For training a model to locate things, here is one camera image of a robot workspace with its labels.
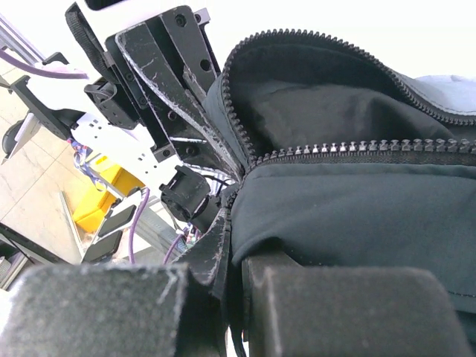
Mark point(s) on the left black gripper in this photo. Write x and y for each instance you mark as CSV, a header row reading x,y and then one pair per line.
x,y
157,74

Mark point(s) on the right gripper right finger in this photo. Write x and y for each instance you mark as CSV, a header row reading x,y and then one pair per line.
x,y
291,310

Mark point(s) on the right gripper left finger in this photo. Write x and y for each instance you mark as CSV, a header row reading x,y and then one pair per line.
x,y
118,309

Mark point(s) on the dark grey zip jacket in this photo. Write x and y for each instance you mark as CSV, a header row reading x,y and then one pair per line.
x,y
350,164

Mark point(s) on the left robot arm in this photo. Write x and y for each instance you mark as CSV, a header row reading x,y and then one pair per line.
x,y
57,71

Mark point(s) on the yellow box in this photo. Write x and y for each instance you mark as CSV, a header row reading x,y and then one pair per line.
x,y
94,205

